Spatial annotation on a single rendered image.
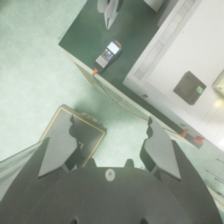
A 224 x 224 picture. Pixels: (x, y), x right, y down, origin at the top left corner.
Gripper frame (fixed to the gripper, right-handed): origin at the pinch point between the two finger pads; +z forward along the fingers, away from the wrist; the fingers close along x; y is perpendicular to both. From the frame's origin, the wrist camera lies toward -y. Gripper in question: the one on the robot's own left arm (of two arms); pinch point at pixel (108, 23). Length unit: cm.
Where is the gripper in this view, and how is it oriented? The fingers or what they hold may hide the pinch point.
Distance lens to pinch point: 44.1
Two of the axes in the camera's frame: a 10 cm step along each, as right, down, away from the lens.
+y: -6.1, 7.6, -2.4
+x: 7.6, 6.4, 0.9
